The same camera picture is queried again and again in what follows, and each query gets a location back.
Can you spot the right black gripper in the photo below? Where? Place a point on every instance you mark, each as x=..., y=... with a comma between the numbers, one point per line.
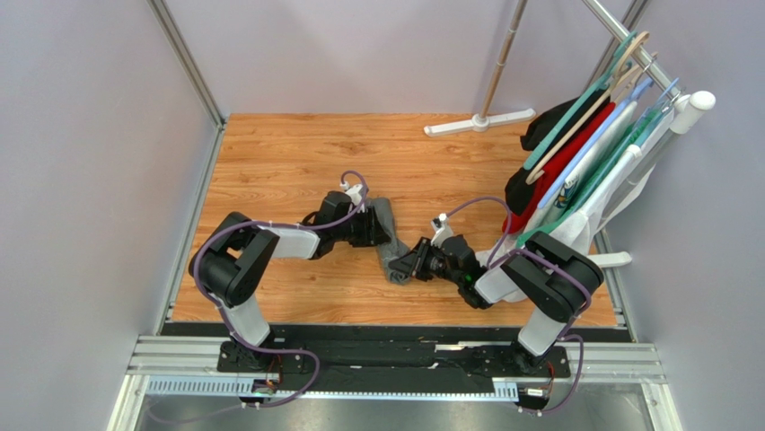
x=422, y=260

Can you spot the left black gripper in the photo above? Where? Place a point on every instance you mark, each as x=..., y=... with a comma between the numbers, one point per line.
x=373, y=234

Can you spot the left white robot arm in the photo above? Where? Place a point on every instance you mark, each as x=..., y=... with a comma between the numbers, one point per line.
x=229, y=266

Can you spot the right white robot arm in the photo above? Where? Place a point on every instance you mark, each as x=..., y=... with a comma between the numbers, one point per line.
x=557, y=279

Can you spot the black garment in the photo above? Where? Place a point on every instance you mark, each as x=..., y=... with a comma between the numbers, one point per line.
x=519, y=194

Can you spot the wooden hanger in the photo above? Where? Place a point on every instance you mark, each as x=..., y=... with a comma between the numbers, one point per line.
x=611, y=78

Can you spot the white garment with green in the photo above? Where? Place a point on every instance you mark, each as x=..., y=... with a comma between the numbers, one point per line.
x=617, y=183

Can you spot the teal hanger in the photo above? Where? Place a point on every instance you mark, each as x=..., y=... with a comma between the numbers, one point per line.
x=600, y=84

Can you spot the light blue hanger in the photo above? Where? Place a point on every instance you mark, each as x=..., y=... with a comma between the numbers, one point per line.
x=592, y=151

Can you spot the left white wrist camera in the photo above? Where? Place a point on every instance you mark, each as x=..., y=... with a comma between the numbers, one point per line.
x=357, y=193

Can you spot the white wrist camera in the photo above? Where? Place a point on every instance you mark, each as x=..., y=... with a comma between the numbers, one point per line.
x=357, y=193
x=442, y=230

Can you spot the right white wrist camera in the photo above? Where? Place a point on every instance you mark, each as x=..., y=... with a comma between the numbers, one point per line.
x=442, y=230

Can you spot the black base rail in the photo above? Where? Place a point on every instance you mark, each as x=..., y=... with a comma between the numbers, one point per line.
x=392, y=359

